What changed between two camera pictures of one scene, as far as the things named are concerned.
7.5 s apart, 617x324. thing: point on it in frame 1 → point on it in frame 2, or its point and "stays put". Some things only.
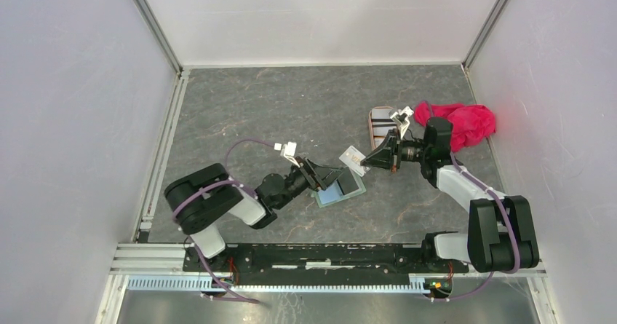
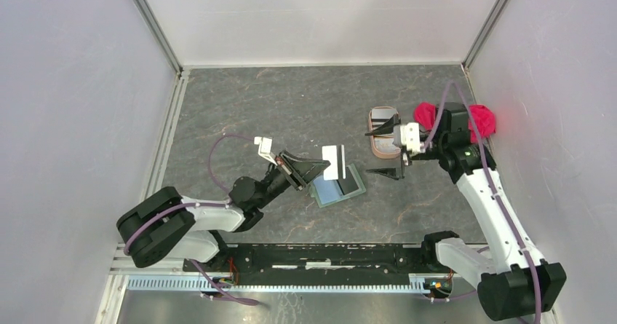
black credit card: (346, 182) stays put
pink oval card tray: (381, 123) stays put
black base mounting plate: (372, 258) stays put
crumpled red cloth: (471, 124) stays put
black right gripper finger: (384, 156) → (386, 127)
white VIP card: (352, 159) → (329, 153)
